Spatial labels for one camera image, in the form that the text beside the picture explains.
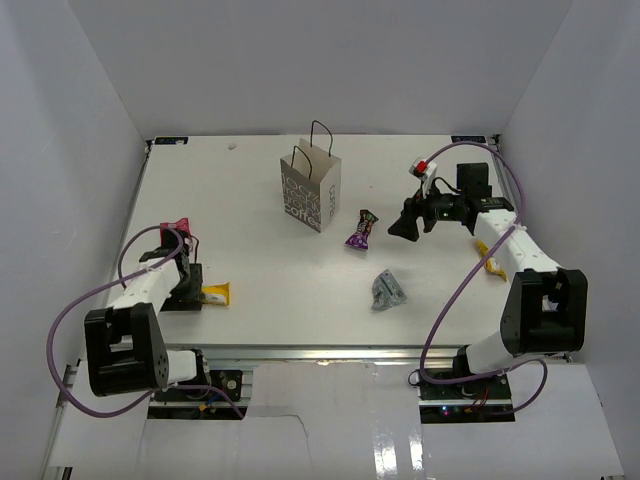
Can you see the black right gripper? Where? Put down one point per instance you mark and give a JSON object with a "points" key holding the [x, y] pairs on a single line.
{"points": [[419, 206]]}

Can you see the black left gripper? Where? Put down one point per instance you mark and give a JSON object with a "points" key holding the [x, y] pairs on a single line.
{"points": [[173, 303]]}

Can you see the red snack packet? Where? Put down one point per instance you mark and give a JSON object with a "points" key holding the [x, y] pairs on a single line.
{"points": [[181, 226]]}

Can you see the purple candy packet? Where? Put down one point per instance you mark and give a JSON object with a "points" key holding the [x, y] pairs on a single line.
{"points": [[359, 239]]}

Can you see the yellow snack packet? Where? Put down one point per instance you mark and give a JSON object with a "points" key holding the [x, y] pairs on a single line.
{"points": [[490, 265], [216, 294]]}

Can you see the grey snack packet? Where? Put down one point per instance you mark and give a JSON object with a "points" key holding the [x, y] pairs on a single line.
{"points": [[387, 292]]}

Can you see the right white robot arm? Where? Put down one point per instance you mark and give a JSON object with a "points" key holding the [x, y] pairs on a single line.
{"points": [[545, 310]]}

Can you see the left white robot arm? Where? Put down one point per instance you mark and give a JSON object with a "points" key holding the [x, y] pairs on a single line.
{"points": [[125, 348]]}

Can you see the grey coffee paper bag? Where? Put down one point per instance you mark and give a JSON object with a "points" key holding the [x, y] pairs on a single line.
{"points": [[311, 179]]}

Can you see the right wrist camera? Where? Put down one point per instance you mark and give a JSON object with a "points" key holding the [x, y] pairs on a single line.
{"points": [[423, 169]]}

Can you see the aluminium front rail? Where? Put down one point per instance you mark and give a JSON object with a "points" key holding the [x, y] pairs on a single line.
{"points": [[275, 353]]}

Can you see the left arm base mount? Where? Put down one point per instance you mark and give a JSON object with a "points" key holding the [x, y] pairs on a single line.
{"points": [[197, 392]]}

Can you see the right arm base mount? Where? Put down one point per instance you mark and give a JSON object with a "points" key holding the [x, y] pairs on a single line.
{"points": [[481, 401]]}

